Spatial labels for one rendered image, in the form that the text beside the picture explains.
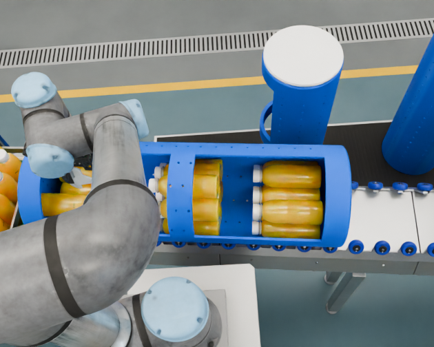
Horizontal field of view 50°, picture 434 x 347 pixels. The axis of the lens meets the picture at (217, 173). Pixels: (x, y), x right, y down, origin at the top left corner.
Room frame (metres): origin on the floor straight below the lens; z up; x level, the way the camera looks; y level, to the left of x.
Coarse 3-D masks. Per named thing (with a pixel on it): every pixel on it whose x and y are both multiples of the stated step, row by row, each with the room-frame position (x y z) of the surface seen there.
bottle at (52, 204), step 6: (42, 198) 0.62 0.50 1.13; (48, 198) 0.62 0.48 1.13; (54, 198) 0.62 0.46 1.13; (60, 198) 0.62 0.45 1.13; (66, 198) 0.61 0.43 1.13; (72, 198) 0.61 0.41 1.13; (78, 198) 0.61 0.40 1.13; (84, 198) 0.61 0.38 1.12; (42, 204) 0.61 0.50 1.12; (48, 204) 0.60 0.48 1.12; (54, 204) 0.60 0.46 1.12; (60, 204) 0.60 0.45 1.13; (66, 204) 0.59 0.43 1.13; (72, 204) 0.59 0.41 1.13; (78, 204) 0.59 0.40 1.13; (48, 210) 0.59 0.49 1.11; (54, 210) 0.59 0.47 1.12; (60, 210) 0.58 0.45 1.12; (66, 210) 0.58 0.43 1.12
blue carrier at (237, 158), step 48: (144, 144) 0.71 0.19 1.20; (192, 144) 0.70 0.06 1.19; (240, 144) 0.68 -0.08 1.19; (48, 192) 0.68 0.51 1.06; (192, 192) 0.54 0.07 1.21; (240, 192) 0.64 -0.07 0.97; (336, 192) 0.48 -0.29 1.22; (192, 240) 0.46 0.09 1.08; (240, 240) 0.43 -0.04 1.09; (288, 240) 0.41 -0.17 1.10; (336, 240) 0.39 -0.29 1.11
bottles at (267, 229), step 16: (208, 160) 0.70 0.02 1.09; (272, 160) 0.68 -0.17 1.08; (288, 160) 0.67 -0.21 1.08; (64, 192) 0.65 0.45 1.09; (80, 192) 0.65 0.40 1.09; (256, 192) 0.58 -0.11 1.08; (272, 192) 0.57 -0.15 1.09; (288, 192) 0.56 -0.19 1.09; (304, 192) 0.55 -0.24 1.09; (208, 224) 0.50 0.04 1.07; (256, 224) 0.49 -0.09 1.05; (272, 224) 0.48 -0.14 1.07; (288, 224) 0.47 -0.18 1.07; (304, 224) 0.47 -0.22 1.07
